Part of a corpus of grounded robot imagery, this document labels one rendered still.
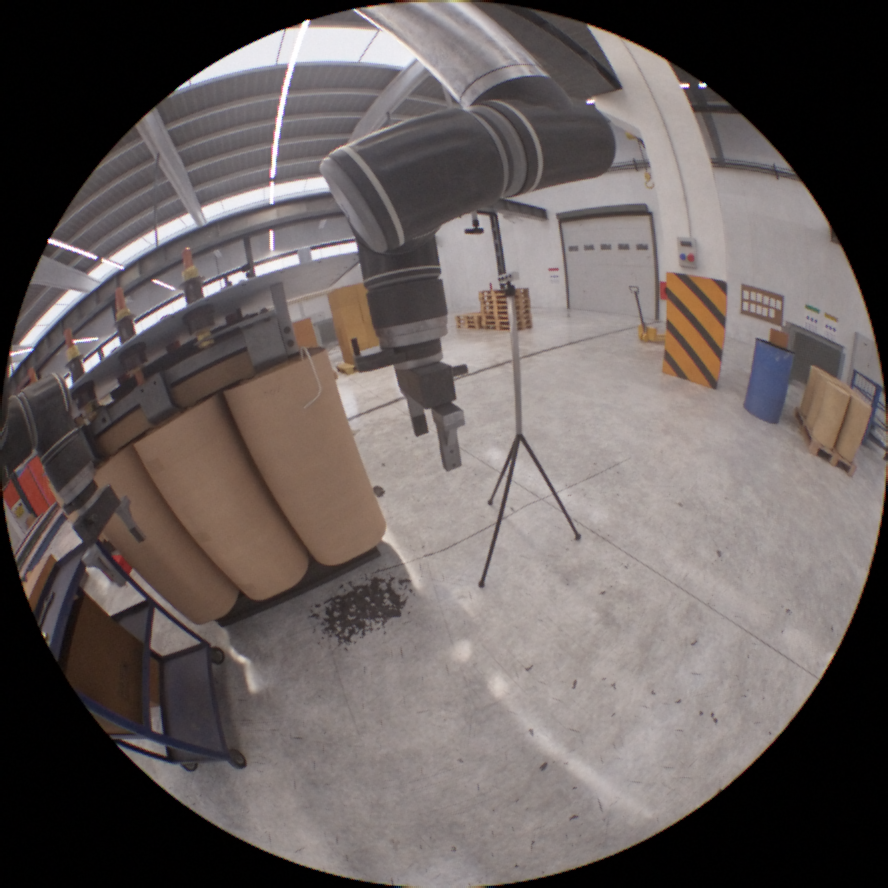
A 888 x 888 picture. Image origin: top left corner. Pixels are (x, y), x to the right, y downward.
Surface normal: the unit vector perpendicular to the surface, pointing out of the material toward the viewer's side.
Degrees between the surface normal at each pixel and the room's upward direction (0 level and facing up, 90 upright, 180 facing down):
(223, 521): 90
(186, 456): 90
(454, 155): 106
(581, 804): 0
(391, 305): 90
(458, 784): 0
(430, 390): 90
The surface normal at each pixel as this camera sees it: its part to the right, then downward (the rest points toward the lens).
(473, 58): -0.40, 0.72
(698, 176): -0.83, 0.39
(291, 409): 0.54, 0.36
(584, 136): 0.35, 0.67
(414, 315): 0.28, 0.45
